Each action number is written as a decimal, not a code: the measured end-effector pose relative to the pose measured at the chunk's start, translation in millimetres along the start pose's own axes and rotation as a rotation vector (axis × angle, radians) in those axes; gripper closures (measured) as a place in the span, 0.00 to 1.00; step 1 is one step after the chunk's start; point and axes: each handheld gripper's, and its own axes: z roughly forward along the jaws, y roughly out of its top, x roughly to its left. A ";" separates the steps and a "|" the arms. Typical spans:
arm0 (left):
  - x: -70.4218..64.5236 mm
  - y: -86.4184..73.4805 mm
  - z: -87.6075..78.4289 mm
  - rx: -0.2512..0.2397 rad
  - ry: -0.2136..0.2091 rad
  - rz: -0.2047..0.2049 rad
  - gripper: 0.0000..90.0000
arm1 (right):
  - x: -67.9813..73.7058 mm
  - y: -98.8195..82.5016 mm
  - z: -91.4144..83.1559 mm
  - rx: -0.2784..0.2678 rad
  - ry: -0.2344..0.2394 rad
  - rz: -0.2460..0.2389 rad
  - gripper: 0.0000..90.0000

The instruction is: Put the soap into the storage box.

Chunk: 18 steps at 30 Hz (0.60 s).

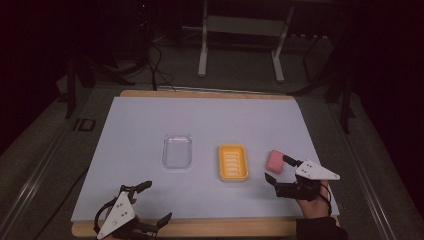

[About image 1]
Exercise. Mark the clear plastic lid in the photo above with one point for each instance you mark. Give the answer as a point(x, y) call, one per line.
point(177, 151)

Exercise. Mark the black stand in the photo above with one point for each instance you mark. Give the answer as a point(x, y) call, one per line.
point(346, 103)

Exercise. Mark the metal floor rail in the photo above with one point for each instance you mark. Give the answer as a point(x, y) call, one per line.
point(366, 186)
point(30, 190)

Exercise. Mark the yellow soap dish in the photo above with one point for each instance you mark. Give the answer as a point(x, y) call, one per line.
point(233, 162)

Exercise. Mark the white metal stand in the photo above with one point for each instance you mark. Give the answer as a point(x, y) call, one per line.
point(245, 26)

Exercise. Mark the pink soap bar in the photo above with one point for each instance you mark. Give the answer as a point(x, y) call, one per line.
point(274, 161)

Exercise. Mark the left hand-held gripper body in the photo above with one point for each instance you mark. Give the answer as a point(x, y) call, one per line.
point(117, 213)

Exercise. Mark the person's left hand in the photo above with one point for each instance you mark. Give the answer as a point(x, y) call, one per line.
point(133, 201)

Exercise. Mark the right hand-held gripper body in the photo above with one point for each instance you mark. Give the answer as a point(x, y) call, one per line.
point(313, 171)

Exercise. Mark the person's right hand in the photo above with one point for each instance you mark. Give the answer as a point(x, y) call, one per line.
point(312, 208)

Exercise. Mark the white table mat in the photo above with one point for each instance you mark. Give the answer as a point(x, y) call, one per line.
point(200, 120)

